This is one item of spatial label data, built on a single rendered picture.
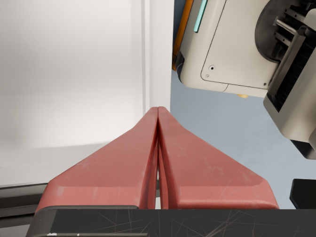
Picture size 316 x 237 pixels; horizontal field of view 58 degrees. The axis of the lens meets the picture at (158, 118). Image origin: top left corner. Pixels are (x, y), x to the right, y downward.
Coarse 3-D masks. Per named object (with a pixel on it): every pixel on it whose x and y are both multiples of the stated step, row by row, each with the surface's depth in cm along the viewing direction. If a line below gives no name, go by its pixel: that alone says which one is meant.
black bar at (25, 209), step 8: (0, 200) 41; (8, 200) 41; (16, 200) 41; (24, 200) 41; (32, 200) 41; (0, 208) 40; (8, 208) 40; (16, 208) 40; (24, 208) 40; (32, 208) 40; (0, 216) 40
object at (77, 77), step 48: (0, 0) 26; (48, 0) 27; (96, 0) 27; (144, 0) 25; (0, 48) 29; (48, 48) 29; (96, 48) 30; (144, 48) 28; (0, 96) 32; (48, 96) 33; (96, 96) 34; (144, 96) 32; (0, 144) 35; (48, 144) 36; (96, 144) 38
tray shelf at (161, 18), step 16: (160, 0) 29; (160, 16) 30; (160, 32) 30; (160, 48) 32; (160, 64) 33; (160, 80) 34; (160, 96) 35; (0, 192) 40; (16, 192) 41; (32, 192) 41; (160, 208) 48
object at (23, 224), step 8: (8, 216) 41; (16, 216) 41; (24, 216) 41; (32, 216) 41; (0, 224) 40; (8, 224) 40; (16, 224) 40; (24, 224) 40; (0, 232) 45; (8, 232) 45; (16, 232) 46; (24, 232) 46
